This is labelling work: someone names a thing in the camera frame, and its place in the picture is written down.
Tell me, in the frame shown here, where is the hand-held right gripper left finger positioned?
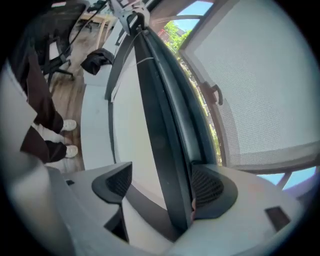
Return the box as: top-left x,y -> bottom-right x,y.
48,161 -> 134,245

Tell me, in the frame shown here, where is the white window sill ledge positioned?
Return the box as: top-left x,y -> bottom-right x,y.
79,18 -> 141,174

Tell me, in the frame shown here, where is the person's dark brown trouser leg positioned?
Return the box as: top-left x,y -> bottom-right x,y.
24,47 -> 65,134
19,125 -> 68,164

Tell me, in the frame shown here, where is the dark window handle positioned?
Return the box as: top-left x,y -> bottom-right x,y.
201,81 -> 225,106

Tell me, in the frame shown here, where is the light wooden desk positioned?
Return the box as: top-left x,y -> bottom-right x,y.
79,11 -> 116,49

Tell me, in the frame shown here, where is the white pull cord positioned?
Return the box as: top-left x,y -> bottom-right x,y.
124,30 -> 155,67

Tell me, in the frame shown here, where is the white shoe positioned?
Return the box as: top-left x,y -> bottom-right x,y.
65,144 -> 80,159
60,119 -> 78,132

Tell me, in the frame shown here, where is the black office chair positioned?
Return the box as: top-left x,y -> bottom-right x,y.
23,0 -> 88,81

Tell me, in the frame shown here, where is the grey framed window sash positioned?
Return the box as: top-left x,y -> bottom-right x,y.
177,0 -> 319,174

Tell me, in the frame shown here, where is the black cable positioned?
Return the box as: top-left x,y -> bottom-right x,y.
66,0 -> 111,52

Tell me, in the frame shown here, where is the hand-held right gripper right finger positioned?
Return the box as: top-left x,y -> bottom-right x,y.
190,162 -> 305,237

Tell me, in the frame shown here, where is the black garment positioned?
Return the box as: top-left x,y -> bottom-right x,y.
80,48 -> 116,76

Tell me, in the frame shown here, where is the green tree outside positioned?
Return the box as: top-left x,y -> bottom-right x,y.
163,20 -> 224,166

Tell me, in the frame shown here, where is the grey metal bracket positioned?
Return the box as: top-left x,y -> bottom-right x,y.
109,0 -> 151,36

